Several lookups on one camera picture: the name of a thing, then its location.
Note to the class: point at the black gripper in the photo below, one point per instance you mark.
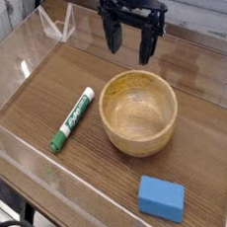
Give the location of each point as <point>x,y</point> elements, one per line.
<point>146,15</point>

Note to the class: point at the blue block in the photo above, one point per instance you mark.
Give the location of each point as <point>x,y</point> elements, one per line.
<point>161,198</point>

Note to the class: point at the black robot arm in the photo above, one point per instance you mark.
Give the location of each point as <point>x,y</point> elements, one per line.
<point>148,16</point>

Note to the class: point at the brown wooden bowl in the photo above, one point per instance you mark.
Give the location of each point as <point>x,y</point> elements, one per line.
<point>139,112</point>

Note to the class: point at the clear acrylic tray walls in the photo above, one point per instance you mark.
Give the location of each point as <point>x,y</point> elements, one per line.
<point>89,182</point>

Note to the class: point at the green white marker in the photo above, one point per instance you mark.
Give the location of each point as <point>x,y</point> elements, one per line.
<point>72,119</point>

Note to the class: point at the clear acrylic corner bracket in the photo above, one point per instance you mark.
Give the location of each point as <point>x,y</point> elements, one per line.
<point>61,31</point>

